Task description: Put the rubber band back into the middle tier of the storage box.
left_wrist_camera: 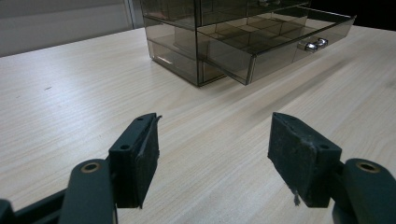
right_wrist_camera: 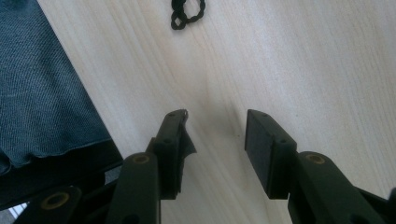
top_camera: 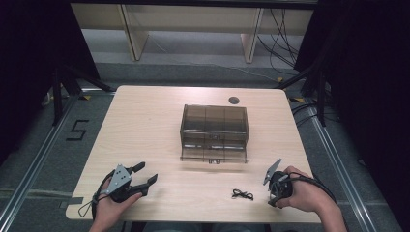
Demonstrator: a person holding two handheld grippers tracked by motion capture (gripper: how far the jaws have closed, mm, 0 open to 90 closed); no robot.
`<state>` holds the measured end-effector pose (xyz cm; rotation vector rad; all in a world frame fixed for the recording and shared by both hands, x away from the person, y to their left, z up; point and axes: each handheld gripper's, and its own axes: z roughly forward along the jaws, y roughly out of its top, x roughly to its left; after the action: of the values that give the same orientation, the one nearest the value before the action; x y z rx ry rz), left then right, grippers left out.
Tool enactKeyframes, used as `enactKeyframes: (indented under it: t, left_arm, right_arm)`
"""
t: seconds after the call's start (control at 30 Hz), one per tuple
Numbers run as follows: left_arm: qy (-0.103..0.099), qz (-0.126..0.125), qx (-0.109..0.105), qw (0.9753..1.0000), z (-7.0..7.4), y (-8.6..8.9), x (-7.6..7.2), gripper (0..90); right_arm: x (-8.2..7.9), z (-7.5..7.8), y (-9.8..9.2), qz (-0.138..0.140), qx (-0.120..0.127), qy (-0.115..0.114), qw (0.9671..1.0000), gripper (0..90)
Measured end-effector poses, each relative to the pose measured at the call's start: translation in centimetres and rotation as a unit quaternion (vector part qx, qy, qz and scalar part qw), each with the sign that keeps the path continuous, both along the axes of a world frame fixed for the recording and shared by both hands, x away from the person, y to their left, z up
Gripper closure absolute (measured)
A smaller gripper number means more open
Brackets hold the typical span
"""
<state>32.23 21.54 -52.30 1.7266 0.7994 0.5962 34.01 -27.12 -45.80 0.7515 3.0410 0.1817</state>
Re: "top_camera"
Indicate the person's left hand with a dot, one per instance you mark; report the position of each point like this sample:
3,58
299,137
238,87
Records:
112,208

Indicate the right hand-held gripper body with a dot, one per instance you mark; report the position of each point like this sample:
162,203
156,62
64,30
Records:
281,187

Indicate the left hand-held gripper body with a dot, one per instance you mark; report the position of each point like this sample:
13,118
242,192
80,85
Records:
120,182

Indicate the white desk frame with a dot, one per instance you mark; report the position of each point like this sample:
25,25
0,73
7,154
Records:
193,19

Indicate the person's right hand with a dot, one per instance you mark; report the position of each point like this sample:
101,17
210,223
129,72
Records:
306,193

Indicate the yellow black tape piece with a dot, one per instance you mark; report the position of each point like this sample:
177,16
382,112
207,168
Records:
297,100
85,97

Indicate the black metal stand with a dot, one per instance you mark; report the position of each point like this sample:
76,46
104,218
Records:
64,90
314,87

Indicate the aluminium floor rail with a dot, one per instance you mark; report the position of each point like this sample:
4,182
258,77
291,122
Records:
341,170
35,161

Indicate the black curtain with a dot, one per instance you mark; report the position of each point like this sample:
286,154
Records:
367,96
35,64

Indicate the transparent brown drawer box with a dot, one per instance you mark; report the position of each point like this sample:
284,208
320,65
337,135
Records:
214,132

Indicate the dark round table grommet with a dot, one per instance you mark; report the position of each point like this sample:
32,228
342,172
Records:
233,100

